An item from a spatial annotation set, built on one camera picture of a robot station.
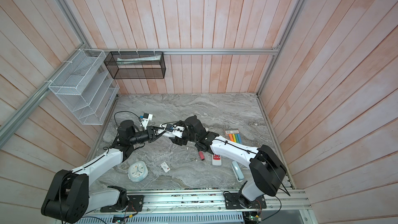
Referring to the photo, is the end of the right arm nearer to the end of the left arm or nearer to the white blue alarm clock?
the end of the left arm

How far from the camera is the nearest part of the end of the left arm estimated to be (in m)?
0.66

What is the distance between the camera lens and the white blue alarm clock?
806 mm

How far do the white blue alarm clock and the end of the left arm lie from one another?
8.2 inches
